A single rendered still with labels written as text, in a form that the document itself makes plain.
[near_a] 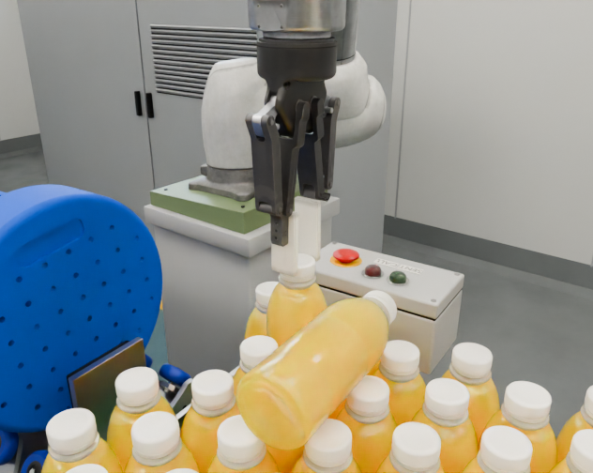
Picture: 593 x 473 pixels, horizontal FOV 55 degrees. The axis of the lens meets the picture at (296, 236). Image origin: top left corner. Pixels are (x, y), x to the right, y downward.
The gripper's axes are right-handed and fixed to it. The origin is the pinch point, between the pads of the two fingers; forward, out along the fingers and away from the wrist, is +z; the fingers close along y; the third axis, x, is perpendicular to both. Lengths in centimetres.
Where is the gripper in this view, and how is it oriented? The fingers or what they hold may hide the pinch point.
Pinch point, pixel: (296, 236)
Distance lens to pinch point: 60.8
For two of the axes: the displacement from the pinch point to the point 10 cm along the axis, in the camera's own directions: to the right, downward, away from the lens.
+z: 0.0, 9.2, 3.9
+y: -5.5, 3.2, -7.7
